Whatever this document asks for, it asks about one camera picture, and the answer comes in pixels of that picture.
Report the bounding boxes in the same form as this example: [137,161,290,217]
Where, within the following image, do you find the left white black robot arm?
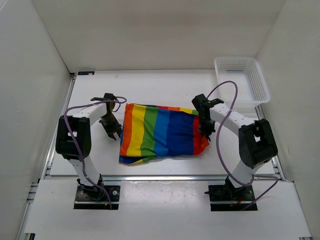
[55,93,127,205]

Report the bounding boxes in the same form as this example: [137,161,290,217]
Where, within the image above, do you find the rainbow striped shorts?
[119,103,210,165]

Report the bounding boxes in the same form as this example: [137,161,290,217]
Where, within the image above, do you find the white plastic mesh basket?
[214,56,271,109]

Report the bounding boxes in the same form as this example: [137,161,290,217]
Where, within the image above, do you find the small dark label sticker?
[77,71,95,76]

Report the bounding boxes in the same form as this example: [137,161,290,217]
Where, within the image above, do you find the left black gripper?
[99,113,122,140]

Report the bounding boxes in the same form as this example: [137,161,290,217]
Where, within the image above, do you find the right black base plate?
[204,185,258,212]

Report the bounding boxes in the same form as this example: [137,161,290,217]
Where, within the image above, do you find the aluminium rail frame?
[18,70,313,240]

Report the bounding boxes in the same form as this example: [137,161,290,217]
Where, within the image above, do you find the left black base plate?
[73,178,121,210]

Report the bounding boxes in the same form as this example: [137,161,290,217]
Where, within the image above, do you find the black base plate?
[204,185,258,212]
[73,178,121,210]

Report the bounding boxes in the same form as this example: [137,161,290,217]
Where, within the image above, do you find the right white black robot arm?
[191,94,278,200]

